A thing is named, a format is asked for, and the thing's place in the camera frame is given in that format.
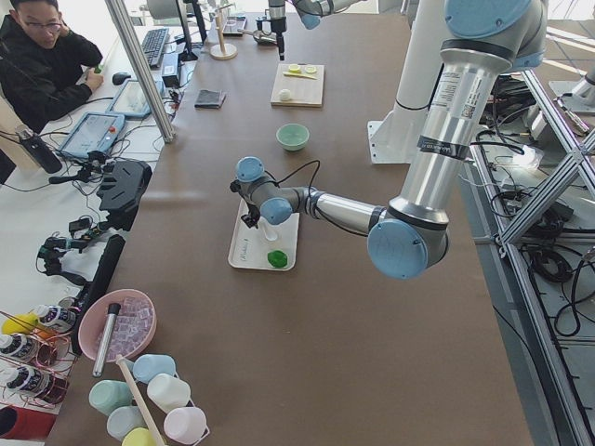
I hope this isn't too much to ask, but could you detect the pink plastic cup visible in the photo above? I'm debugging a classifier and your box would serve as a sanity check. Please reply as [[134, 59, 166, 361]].
[[164, 407, 208, 445]]

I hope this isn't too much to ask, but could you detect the green lime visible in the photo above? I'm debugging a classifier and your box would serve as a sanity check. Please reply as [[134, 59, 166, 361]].
[[267, 250, 289, 269]]

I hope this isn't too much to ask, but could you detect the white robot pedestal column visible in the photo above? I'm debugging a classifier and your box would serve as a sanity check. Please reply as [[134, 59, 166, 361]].
[[368, 0, 448, 164]]

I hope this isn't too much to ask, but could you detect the black computer mouse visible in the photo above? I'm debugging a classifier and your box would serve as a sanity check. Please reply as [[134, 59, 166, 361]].
[[112, 72, 131, 85]]

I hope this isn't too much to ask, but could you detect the metal scoop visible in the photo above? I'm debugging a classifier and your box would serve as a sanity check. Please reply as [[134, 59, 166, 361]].
[[239, 29, 277, 46]]

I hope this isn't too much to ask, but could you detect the light green ceramic bowl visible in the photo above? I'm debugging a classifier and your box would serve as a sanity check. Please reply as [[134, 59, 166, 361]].
[[275, 123, 311, 151]]

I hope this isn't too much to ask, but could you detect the person in black jacket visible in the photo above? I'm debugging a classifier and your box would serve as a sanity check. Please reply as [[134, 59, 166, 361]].
[[1, 1, 104, 133]]

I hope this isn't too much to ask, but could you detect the aluminium frame post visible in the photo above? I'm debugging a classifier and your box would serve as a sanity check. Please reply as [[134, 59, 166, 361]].
[[104, 0, 175, 144]]

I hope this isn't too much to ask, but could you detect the pale teal plastic cup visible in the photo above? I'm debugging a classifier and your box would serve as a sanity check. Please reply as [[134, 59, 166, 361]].
[[106, 405, 146, 440]]

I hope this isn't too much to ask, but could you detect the yellow plastic cup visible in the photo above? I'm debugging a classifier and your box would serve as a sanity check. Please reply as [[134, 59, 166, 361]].
[[121, 427, 156, 446]]

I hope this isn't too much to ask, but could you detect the black water bottle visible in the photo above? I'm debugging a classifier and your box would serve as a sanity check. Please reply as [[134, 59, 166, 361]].
[[15, 125, 62, 174]]

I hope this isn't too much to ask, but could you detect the grey folded cloth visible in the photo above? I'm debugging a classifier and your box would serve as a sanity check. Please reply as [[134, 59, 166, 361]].
[[194, 89, 227, 109]]

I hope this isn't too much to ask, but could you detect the wooden mug tree stand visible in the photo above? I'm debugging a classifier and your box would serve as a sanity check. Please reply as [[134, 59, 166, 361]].
[[209, 4, 237, 60]]

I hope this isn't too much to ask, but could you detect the black keyboard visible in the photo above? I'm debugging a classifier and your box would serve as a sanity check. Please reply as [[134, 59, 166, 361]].
[[141, 28, 169, 69]]

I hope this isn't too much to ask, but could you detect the white rectangular tray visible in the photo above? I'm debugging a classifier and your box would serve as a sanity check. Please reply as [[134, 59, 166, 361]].
[[228, 200, 299, 271]]

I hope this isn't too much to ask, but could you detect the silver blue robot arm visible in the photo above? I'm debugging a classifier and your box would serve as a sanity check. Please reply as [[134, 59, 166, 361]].
[[268, 0, 358, 61], [230, 1, 548, 280]]

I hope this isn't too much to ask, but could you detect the white ceramic spoon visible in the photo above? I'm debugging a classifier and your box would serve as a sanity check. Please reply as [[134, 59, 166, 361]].
[[261, 221, 279, 243]]

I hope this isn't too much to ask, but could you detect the mint green plastic cup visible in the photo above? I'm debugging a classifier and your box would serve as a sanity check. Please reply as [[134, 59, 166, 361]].
[[88, 380, 133, 416]]

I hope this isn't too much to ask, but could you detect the pink bowl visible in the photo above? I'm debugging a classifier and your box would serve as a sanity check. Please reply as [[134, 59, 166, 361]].
[[78, 289, 157, 362]]

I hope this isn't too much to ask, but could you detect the blue teach pendant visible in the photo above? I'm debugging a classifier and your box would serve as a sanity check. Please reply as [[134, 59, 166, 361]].
[[106, 78, 151, 120], [58, 112, 126, 159]]

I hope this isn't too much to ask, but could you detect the wooden cutting board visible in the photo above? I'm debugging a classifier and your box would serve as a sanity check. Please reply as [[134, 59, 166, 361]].
[[270, 62, 325, 108]]

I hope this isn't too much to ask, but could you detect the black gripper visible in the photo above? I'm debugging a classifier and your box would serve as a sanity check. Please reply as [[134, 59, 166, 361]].
[[241, 203, 260, 229]]

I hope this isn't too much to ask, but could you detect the light blue plastic cup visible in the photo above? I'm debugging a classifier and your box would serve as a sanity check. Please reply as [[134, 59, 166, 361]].
[[132, 354, 177, 384]]

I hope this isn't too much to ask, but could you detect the white plastic cup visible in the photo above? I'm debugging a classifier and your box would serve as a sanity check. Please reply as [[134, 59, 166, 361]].
[[147, 374, 191, 413]]

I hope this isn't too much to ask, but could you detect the metal muddler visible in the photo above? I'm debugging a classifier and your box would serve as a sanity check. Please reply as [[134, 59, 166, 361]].
[[92, 303, 121, 378]]

